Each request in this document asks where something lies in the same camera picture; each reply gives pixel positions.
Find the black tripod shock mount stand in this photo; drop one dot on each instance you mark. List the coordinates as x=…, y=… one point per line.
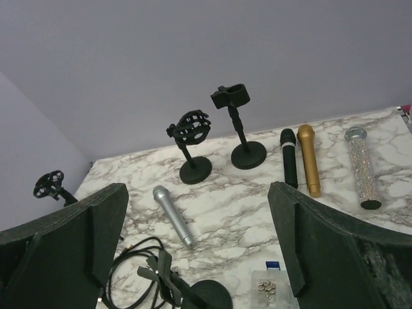
x=50, y=184

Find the black microphone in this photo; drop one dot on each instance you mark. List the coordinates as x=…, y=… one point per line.
x=288, y=143

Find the black clip microphone stand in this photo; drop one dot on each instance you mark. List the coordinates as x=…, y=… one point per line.
x=249, y=154

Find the clear plastic screw box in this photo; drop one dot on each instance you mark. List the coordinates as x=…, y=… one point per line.
x=270, y=288

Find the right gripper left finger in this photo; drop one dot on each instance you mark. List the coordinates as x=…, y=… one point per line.
x=63, y=259

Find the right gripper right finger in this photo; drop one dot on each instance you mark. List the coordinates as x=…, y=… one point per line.
x=335, y=260

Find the black round base stand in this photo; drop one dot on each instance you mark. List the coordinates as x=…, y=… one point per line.
x=177, y=292

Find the glitter microphone silver grille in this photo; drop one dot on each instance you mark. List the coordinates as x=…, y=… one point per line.
x=362, y=168

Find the gold microphone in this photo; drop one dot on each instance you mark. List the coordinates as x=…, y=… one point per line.
x=306, y=136

